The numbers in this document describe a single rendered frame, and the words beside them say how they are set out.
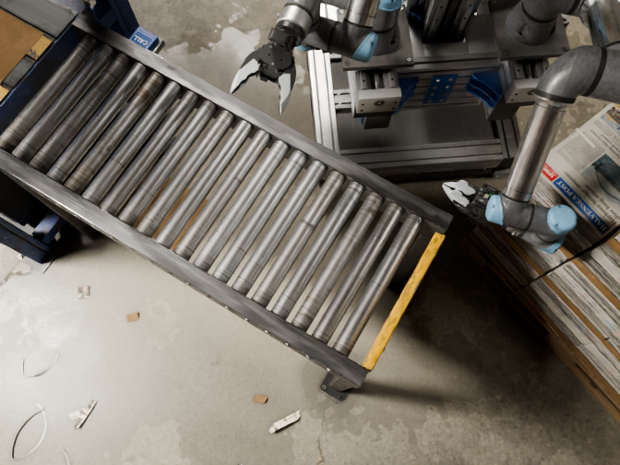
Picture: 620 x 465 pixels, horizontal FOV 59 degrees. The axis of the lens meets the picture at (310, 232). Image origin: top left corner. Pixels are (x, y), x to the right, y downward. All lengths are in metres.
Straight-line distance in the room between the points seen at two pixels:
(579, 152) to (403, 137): 0.82
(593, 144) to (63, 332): 2.06
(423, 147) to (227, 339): 1.13
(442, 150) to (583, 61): 1.01
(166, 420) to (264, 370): 0.42
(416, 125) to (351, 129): 0.27
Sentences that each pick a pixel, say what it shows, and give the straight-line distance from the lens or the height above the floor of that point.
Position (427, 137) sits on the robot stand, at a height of 0.21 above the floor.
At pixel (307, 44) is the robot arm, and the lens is 1.48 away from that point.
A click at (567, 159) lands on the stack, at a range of 1.79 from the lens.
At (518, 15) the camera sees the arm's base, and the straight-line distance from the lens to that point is 1.92.
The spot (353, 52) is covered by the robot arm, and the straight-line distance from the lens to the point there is 1.43.
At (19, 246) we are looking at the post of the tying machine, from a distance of 2.42.
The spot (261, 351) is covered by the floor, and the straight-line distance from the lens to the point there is 2.31.
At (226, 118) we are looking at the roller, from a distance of 1.72.
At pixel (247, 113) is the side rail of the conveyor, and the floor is 0.80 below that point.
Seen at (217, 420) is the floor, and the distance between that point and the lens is 2.32.
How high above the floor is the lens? 2.29
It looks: 73 degrees down
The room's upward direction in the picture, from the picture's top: 2 degrees clockwise
